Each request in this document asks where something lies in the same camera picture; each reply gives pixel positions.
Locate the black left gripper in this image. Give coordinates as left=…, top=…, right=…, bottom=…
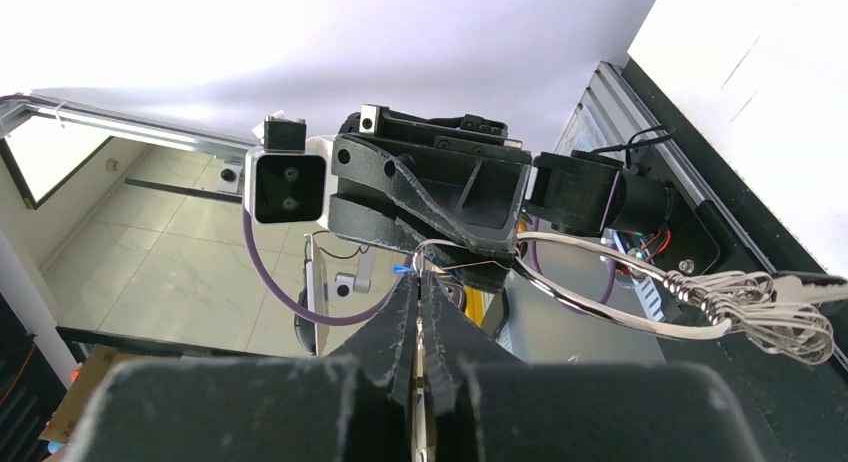
left=328, top=105, right=532, bottom=293

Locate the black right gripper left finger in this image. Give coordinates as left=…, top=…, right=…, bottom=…
left=331, top=274, right=419, bottom=406

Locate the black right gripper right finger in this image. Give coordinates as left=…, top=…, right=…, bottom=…
left=421, top=273, right=526, bottom=413

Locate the silver keyring with clips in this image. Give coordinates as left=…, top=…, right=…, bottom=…
left=413, top=231, right=847, bottom=365

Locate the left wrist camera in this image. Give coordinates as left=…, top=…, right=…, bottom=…
left=242, top=111, right=338, bottom=227

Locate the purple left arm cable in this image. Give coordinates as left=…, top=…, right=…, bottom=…
left=241, top=207, right=617, bottom=328

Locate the left white slotted cable duct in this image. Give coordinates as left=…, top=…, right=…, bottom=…
left=606, top=229, right=665, bottom=322

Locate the aluminium frame rail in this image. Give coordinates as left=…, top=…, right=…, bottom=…
left=555, top=62, right=773, bottom=273

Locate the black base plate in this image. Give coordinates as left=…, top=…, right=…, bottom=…
left=589, top=62, right=847, bottom=461

